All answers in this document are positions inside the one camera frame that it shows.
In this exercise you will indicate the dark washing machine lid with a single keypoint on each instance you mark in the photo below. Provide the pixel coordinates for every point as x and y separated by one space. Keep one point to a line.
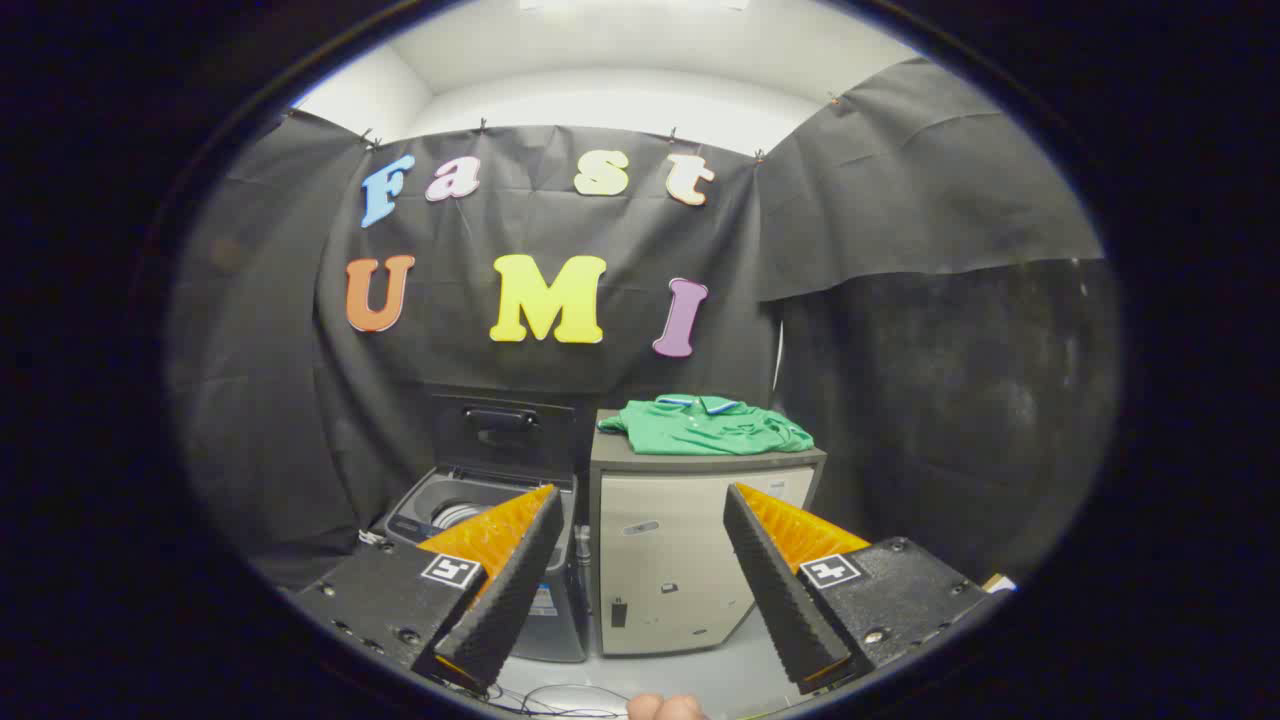
505 445

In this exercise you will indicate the black backdrop cloth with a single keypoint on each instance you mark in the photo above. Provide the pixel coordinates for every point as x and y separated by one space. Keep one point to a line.
560 235

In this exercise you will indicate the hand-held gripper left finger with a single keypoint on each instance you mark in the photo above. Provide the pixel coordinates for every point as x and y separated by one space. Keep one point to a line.
520 590

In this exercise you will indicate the beige cabinet with grey top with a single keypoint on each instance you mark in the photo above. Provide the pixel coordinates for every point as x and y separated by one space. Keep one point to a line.
670 540

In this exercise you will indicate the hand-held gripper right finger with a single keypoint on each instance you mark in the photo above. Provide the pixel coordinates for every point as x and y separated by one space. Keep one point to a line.
780 590

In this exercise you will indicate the green polo shirt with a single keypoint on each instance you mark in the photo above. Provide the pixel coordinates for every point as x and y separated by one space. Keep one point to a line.
700 430

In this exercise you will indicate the grey top-load washing machine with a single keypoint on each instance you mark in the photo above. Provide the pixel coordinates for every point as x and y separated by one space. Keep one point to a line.
425 500

